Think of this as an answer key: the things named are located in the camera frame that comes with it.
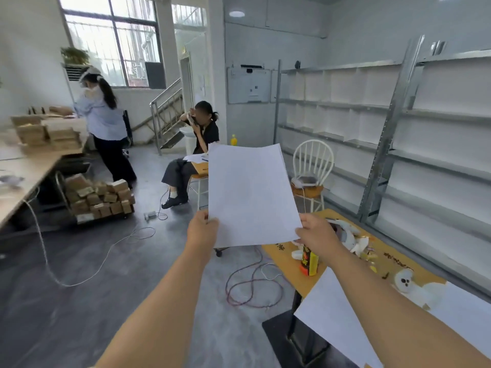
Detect person's left hand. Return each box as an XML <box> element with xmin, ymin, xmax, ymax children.
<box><xmin>186</xmin><ymin>210</ymin><xmax>219</xmax><ymax>261</ymax></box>

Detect person's right hand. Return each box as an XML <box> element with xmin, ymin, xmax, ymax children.
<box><xmin>295</xmin><ymin>213</ymin><xmax>347</xmax><ymax>262</ymax></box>

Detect person's right forearm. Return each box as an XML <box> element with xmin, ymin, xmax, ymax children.
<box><xmin>326</xmin><ymin>245</ymin><xmax>491</xmax><ymax>368</ymax></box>

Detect person's left forearm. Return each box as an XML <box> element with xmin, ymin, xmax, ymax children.
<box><xmin>94</xmin><ymin>244</ymin><xmax>211</xmax><ymax>368</ymax></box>

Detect bottle with yellow red label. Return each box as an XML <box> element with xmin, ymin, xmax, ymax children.
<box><xmin>299</xmin><ymin>245</ymin><xmax>320</xmax><ymax>277</ymax></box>

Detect yellow table with black legs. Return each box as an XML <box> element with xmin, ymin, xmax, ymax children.
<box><xmin>262</xmin><ymin>209</ymin><xmax>448</xmax><ymax>361</ymax></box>

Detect orange seat cushion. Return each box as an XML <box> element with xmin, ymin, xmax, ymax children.
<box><xmin>291</xmin><ymin>185</ymin><xmax>325</xmax><ymax>199</ymax></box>

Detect white headset device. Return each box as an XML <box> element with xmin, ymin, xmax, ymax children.
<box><xmin>326</xmin><ymin>218</ymin><xmax>371</xmax><ymax>258</ymax></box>

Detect white headphones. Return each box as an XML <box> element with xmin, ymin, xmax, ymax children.
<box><xmin>290</xmin><ymin>176</ymin><xmax>319</xmax><ymax>190</ymax></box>

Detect wooden chair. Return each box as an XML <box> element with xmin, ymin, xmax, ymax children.
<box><xmin>186</xmin><ymin>161</ymin><xmax>210</xmax><ymax>211</ymax></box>

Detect white spindle-back chair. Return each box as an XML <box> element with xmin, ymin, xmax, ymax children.
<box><xmin>290</xmin><ymin>140</ymin><xmax>335</xmax><ymax>213</ymax></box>

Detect large white paper sheet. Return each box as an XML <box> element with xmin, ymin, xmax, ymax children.
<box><xmin>294</xmin><ymin>266</ymin><xmax>491</xmax><ymax>368</ymax></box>

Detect white round dotted object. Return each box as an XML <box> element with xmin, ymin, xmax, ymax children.
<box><xmin>393</xmin><ymin>268</ymin><xmax>448</xmax><ymax>309</ymax></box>

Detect pile of cardboard boxes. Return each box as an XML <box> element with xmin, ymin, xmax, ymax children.
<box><xmin>64</xmin><ymin>173</ymin><xmax>136</xmax><ymax>223</ymax></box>

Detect metal staircase railing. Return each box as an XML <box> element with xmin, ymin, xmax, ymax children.
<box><xmin>149</xmin><ymin>77</ymin><xmax>185</xmax><ymax>156</ymax></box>

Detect small metal shelving unit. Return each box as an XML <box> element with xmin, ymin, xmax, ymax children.
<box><xmin>273</xmin><ymin>59</ymin><xmax>404</xmax><ymax>198</ymax></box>

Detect black office chair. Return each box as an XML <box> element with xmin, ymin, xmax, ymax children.
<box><xmin>121</xmin><ymin>109</ymin><xmax>134</xmax><ymax>158</ymax></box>

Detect metal trolley cart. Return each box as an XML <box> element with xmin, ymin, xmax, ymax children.
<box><xmin>54</xmin><ymin>171</ymin><xmax>135</xmax><ymax>226</ymax></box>

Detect large metal shelving unit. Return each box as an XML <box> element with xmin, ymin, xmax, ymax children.
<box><xmin>358</xmin><ymin>34</ymin><xmax>491</xmax><ymax>296</ymax></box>

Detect stacks of flat cardboard boxes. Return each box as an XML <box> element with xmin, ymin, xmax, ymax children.
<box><xmin>11</xmin><ymin>114</ymin><xmax>82</xmax><ymax>152</ymax></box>

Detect long light wooden table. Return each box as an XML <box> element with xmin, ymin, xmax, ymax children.
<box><xmin>0</xmin><ymin>117</ymin><xmax>90</xmax><ymax>231</ymax></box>

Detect white standing air conditioner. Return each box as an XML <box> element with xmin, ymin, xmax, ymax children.
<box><xmin>61</xmin><ymin>64</ymin><xmax>91</xmax><ymax>106</ymax></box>

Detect large barred window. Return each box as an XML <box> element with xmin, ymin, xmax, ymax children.
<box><xmin>57</xmin><ymin>0</ymin><xmax>166</xmax><ymax>89</ymax></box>

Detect green potted plant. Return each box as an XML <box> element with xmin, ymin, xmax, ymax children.
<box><xmin>60</xmin><ymin>47</ymin><xmax>90</xmax><ymax>66</ymax></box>

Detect black cable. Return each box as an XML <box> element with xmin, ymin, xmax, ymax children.
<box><xmin>157</xmin><ymin>187</ymin><xmax>170</xmax><ymax>221</ymax></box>

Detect red cable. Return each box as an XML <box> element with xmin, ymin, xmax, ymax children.
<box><xmin>225</xmin><ymin>247</ymin><xmax>285</xmax><ymax>309</ymax></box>

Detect white wall board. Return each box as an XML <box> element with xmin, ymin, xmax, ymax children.
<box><xmin>226</xmin><ymin>66</ymin><xmax>272</xmax><ymax>105</ymax></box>

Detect long white cable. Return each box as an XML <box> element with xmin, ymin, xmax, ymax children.
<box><xmin>22</xmin><ymin>187</ymin><xmax>156</xmax><ymax>288</ymax></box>

